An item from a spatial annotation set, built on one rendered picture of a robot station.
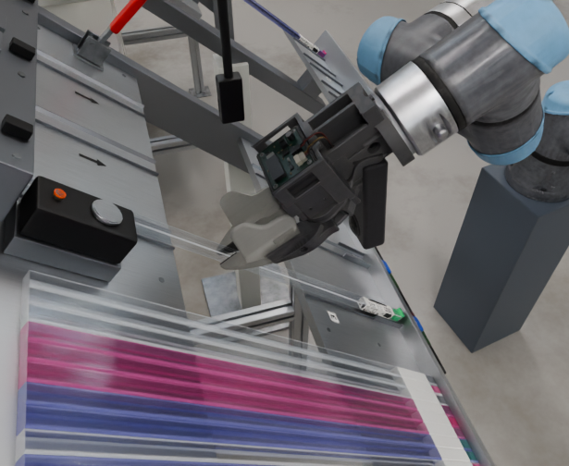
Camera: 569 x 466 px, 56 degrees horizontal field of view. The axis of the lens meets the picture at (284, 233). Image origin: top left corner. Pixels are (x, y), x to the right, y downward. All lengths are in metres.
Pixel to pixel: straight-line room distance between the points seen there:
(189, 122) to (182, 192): 1.23
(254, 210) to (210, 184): 1.51
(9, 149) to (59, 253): 0.08
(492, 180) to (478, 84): 0.84
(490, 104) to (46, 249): 0.37
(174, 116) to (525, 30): 0.48
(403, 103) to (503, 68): 0.08
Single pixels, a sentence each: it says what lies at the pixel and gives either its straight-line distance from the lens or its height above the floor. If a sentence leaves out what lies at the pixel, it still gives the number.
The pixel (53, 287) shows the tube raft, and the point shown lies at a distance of 0.39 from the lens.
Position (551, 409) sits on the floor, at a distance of 1.64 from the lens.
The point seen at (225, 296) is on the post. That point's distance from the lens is 1.67.
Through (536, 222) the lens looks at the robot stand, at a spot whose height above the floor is 0.53.
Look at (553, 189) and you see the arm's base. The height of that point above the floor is 0.58.
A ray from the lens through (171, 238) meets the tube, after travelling 0.51.
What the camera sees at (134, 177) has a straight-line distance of 0.56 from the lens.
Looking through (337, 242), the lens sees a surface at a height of 0.76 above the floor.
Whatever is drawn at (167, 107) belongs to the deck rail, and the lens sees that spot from 0.79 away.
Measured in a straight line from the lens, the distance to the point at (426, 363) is 0.73.
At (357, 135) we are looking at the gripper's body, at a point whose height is 1.07.
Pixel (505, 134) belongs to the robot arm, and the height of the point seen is 1.04.
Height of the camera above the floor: 1.35
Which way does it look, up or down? 47 degrees down
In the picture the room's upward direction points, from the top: straight up
